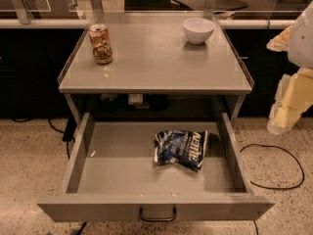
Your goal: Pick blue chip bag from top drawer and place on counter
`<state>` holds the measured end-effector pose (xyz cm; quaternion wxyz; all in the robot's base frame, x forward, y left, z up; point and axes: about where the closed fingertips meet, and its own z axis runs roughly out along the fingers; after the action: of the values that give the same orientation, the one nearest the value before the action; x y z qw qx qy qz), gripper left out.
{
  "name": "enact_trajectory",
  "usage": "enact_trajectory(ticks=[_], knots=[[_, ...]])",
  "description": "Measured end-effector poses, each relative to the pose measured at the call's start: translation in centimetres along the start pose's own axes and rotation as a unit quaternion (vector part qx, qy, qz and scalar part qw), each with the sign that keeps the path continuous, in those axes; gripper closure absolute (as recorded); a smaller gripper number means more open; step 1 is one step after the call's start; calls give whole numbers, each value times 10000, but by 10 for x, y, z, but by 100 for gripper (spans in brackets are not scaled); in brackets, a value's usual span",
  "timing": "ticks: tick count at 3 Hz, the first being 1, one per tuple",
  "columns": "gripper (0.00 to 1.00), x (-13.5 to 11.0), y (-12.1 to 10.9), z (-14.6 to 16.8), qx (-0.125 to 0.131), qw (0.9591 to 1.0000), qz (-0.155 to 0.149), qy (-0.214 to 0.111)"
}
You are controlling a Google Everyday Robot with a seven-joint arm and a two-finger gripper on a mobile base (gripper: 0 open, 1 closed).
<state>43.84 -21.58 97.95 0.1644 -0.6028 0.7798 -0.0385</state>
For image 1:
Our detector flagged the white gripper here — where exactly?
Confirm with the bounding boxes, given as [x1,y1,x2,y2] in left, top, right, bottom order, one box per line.
[266,25,313,135]

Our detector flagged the black drawer handle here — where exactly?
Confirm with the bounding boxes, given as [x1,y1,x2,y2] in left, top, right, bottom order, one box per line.
[139,208,177,222]

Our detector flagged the black floor cable right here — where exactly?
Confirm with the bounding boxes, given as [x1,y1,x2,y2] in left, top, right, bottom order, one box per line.
[240,143,306,191]

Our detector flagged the gold drink can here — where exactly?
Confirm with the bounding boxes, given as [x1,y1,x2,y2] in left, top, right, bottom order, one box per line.
[89,23,112,65]

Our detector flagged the grey cabinet counter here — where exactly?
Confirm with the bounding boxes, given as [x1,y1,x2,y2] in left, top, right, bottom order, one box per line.
[59,11,253,118]

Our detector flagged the grey open drawer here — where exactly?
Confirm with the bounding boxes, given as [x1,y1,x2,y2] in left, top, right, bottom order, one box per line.
[37,114,274,221]

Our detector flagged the white horizontal rail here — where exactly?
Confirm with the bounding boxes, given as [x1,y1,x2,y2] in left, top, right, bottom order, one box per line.
[0,19,295,29]

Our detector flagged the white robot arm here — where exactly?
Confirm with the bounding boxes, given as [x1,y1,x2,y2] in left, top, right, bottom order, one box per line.
[267,2,313,135]

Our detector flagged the blue chip bag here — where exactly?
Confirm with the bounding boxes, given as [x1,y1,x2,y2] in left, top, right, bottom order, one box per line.
[154,130,209,171]

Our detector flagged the white bowl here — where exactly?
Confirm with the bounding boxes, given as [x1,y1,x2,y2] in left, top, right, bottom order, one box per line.
[183,18,215,44]

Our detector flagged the black floor cable left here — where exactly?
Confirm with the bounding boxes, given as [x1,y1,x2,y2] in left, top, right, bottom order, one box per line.
[9,117,76,160]

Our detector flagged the black floor cable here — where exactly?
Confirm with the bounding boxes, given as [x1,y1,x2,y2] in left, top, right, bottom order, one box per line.
[240,143,306,191]
[9,117,76,160]

